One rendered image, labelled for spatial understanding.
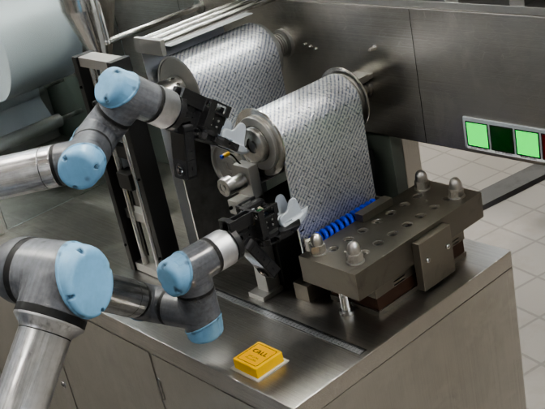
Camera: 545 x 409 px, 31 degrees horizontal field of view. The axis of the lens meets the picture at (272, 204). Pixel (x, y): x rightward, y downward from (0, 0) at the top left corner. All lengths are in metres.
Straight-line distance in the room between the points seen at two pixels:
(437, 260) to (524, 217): 2.26
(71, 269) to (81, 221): 1.22
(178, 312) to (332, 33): 0.73
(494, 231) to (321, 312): 2.23
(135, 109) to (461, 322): 0.81
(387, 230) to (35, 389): 0.83
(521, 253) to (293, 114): 2.16
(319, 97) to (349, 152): 0.14
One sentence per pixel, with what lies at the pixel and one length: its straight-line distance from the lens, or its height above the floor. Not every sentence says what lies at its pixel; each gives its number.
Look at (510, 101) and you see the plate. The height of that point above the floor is 1.27.
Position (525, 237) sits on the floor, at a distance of 4.16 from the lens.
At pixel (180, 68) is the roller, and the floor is 1.38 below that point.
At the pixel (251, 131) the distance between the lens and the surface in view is 1.99.
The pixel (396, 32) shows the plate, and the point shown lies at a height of 1.39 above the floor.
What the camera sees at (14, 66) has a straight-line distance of 2.80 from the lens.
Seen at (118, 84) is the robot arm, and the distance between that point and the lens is 1.79.
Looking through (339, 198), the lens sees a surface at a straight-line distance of 2.12.
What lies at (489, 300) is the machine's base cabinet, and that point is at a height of 0.82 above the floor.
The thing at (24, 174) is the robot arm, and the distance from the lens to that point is 1.76.
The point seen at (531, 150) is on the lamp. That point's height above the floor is 1.17.
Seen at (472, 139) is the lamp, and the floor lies 1.17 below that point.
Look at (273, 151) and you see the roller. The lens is 1.98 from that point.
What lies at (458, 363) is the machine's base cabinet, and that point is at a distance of 2.15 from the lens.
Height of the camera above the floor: 1.96
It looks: 24 degrees down
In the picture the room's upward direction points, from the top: 12 degrees counter-clockwise
